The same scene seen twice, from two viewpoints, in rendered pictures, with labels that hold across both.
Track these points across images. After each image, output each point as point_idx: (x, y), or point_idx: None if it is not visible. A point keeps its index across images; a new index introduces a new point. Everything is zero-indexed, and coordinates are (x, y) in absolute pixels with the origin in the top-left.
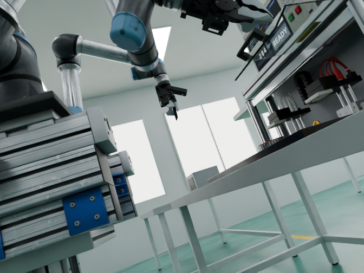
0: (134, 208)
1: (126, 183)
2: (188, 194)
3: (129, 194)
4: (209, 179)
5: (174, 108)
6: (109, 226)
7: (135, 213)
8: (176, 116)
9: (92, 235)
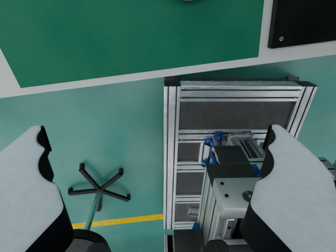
0: (236, 151)
1: (256, 174)
2: (178, 74)
3: (250, 163)
4: (286, 46)
5: (67, 212)
6: (260, 165)
7: (241, 148)
8: (43, 139)
9: (324, 162)
